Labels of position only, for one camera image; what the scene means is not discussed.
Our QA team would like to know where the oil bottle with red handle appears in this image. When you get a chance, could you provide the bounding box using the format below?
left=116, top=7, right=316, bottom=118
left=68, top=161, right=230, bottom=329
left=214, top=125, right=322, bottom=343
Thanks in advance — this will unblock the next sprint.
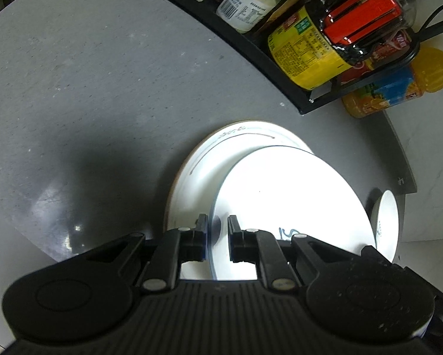
left=268, top=0, right=418, bottom=91

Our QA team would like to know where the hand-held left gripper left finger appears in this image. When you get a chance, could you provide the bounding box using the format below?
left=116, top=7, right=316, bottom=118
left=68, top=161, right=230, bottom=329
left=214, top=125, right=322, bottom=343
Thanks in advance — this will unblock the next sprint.
left=84, top=213, right=209, bottom=292

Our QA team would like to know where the large white plate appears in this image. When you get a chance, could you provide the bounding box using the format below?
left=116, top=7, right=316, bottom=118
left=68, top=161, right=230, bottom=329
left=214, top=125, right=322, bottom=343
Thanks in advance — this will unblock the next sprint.
left=164, top=120, right=318, bottom=281

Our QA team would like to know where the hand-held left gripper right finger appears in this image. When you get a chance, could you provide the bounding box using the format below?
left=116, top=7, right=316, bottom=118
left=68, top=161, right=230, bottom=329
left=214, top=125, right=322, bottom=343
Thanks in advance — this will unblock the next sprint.
left=227, top=214, right=393, bottom=292

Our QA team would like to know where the black metal shelf rack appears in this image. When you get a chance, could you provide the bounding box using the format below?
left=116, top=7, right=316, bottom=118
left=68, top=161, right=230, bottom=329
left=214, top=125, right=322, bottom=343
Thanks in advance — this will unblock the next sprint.
left=121, top=0, right=443, bottom=115

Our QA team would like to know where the deep white plate blue script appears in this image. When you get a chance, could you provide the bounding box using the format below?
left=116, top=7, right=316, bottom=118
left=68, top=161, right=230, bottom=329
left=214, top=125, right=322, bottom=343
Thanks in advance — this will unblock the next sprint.
left=208, top=146, right=378, bottom=282

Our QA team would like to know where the black cable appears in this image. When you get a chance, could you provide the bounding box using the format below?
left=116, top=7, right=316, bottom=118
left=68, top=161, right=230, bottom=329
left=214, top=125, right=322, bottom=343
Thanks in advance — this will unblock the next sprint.
left=414, top=2, right=443, bottom=109

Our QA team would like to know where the small white plate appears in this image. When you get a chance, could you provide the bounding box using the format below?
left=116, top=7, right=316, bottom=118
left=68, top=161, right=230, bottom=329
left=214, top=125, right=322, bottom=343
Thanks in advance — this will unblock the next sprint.
left=370, top=189, right=402, bottom=264

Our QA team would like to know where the orange juice bottle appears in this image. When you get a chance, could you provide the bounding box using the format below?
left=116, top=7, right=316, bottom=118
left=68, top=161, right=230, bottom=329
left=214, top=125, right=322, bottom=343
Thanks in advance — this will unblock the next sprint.
left=342, top=46, right=443, bottom=119

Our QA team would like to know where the white pill bottle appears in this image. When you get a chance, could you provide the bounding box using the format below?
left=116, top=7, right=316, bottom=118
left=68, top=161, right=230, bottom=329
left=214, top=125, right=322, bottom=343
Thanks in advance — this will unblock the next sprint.
left=216, top=0, right=277, bottom=33

